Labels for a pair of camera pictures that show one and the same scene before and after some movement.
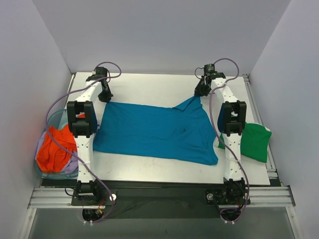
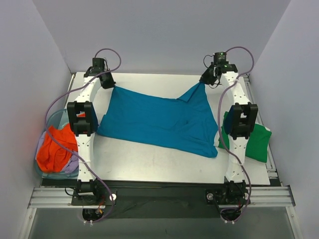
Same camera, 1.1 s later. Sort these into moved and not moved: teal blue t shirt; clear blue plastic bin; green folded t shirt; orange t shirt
Moved: teal blue t shirt
Not moved: orange t shirt; clear blue plastic bin; green folded t shirt
